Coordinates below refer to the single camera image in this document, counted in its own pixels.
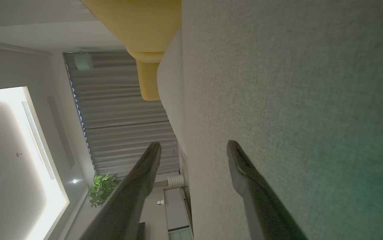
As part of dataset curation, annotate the long ceiling air vent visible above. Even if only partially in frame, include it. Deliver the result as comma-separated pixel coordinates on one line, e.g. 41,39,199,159
22,100,56,180

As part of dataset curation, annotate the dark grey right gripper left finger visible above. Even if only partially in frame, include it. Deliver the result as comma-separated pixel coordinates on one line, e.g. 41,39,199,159
80,142,162,240

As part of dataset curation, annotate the white ribbed lamp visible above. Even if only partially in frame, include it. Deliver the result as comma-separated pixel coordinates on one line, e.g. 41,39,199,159
167,175,186,188

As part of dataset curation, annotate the small grey sofa seat cushion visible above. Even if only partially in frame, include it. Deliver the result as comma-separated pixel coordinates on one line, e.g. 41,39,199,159
157,29,188,157

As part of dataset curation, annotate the white cabinet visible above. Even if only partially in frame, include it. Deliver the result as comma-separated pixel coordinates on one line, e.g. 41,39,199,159
164,187,193,240

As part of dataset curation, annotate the green potted plant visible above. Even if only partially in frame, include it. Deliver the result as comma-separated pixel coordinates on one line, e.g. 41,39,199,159
88,171,121,208

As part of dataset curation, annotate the large yellow sofa back cushion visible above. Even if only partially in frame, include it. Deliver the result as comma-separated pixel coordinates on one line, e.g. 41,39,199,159
80,0,182,63

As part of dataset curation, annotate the grey pleated curtain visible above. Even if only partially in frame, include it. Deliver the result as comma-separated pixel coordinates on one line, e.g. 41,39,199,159
63,50,181,178

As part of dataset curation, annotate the large grey sofa seat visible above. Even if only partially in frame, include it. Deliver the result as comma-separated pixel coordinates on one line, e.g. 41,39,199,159
182,0,383,240

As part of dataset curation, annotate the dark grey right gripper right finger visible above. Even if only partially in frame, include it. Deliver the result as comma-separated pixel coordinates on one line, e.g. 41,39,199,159
226,140,308,240

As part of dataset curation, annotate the narrow yellow sofa back cushion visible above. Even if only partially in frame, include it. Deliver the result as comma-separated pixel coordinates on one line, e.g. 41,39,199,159
136,60,161,101

